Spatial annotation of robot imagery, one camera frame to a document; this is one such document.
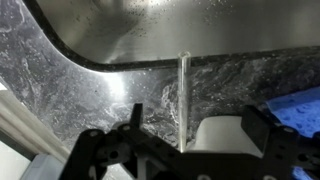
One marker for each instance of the blue sponge cloth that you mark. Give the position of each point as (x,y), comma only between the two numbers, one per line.
(296,106)

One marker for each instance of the clear straw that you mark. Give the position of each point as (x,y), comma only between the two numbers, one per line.
(182,100)

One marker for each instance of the stainless steel sink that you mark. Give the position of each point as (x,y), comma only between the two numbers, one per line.
(200,26)

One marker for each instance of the white mug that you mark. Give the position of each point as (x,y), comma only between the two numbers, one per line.
(220,136)

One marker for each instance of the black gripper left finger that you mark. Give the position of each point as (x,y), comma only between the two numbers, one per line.
(135,140)

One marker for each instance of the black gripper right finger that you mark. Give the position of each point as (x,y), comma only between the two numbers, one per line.
(263,130)

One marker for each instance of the light blue bin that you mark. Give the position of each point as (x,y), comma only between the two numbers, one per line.
(43,168)

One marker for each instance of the beige cabinet front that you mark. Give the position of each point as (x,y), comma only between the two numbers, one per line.
(23,130)

